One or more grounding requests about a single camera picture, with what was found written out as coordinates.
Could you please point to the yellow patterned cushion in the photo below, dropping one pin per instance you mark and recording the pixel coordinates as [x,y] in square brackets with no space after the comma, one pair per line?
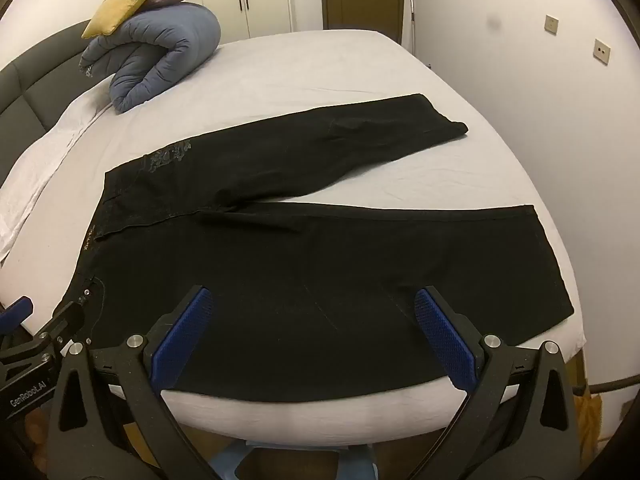
[125,0]

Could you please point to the beige wall socket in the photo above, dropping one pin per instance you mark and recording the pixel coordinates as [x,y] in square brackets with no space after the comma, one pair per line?
[602,51]
[551,24]

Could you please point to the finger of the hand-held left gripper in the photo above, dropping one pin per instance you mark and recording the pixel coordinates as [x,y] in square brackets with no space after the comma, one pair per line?
[17,307]
[62,322]

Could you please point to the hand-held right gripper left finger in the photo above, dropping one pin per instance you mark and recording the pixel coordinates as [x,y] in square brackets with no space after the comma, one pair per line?
[185,330]

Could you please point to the blue plastic stool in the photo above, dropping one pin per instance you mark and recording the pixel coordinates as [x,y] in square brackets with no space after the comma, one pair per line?
[240,460]

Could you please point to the thin pole against wall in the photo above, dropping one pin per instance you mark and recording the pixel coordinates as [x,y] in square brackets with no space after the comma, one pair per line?
[412,20]

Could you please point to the grey padded headboard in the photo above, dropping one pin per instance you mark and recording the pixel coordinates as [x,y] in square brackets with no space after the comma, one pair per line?
[20,90]

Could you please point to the black denim pants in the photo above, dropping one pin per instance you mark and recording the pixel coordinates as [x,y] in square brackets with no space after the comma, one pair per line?
[300,285]

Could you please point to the white pillow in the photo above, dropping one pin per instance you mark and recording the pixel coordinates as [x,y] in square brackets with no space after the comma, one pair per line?
[40,160]

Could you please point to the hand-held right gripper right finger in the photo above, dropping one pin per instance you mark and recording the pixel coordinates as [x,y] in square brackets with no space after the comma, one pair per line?
[445,340]

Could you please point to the bed with white sheet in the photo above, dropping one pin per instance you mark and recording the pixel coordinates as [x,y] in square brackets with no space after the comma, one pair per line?
[300,70]

